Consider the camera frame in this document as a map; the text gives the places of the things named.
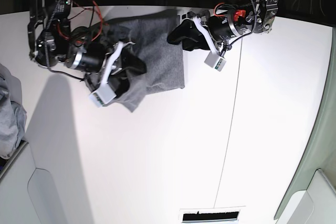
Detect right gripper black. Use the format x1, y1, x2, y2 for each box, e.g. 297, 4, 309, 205
65, 41, 147, 98

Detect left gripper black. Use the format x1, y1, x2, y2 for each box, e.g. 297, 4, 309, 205
167, 3, 259, 57

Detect grey t-shirt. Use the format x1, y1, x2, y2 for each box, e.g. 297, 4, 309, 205
99, 9, 185, 112

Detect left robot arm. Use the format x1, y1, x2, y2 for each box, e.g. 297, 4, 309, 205
167, 0, 279, 57

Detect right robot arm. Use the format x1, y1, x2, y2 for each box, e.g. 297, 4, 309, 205
27, 0, 147, 104

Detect grey clothes pile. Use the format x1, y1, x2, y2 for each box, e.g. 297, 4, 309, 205
1, 65, 27, 159

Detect white bin left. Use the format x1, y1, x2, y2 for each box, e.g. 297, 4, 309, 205
1, 143, 69, 223

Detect white bin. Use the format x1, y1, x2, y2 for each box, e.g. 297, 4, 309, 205
1, 143, 69, 223
272, 168, 336, 224

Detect white bin right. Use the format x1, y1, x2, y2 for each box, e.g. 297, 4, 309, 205
272, 168, 336, 224

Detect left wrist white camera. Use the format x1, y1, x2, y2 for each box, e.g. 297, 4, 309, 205
204, 52, 227, 71

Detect wrist white camera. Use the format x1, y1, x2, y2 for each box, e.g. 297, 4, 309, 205
89, 83, 117, 108
204, 52, 227, 71

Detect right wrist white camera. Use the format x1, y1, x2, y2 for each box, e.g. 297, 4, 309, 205
89, 83, 117, 108

